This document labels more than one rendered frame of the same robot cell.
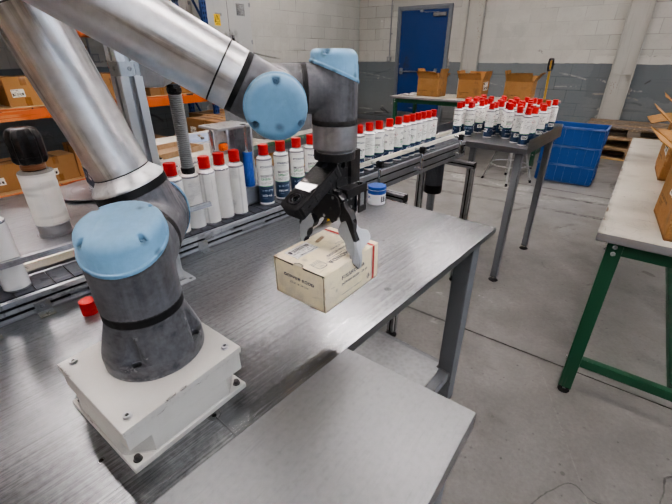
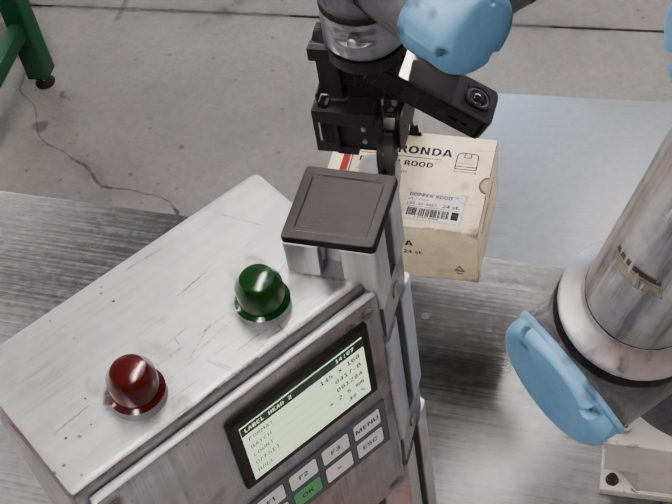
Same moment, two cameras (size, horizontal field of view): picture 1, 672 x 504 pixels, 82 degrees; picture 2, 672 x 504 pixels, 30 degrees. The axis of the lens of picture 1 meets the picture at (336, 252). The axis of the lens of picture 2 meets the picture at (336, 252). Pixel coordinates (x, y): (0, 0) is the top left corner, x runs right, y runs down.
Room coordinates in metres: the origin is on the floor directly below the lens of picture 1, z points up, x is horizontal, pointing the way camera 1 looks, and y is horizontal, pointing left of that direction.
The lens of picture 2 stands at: (0.97, 0.78, 1.93)
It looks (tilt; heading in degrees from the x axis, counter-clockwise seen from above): 50 degrees down; 253
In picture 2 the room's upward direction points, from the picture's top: 11 degrees counter-clockwise
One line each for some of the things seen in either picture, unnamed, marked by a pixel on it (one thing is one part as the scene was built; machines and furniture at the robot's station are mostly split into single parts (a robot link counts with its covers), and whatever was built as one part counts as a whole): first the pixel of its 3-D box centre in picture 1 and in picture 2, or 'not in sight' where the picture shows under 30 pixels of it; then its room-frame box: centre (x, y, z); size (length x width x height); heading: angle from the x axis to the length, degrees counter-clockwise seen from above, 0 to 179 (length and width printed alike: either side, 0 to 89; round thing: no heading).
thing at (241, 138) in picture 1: (231, 165); not in sight; (1.30, 0.35, 1.01); 0.14 x 0.13 x 0.26; 139
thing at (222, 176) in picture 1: (222, 185); not in sight; (1.16, 0.35, 0.98); 0.05 x 0.05 x 0.20
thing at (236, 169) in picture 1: (236, 182); not in sight; (1.20, 0.32, 0.98); 0.05 x 0.05 x 0.20
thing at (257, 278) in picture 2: not in sight; (260, 290); (0.90, 0.44, 1.49); 0.03 x 0.03 x 0.02
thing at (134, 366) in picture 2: not in sight; (132, 381); (0.97, 0.45, 1.49); 0.03 x 0.03 x 0.02
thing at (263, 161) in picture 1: (265, 174); not in sight; (1.29, 0.24, 0.98); 0.05 x 0.05 x 0.20
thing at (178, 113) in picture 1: (181, 130); not in sight; (0.98, 0.38, 1.18); 0.04 x 0.04 x 0.21
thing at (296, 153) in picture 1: (297, 166); not in sight; (1.40, 0.14, 0.98); 0.05 x 0.05 x 0.20
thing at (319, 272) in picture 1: (327, 266); (408, 202); (0.65, 0.02, 0.98); 0.16 x 0.12 x 0.07; 141
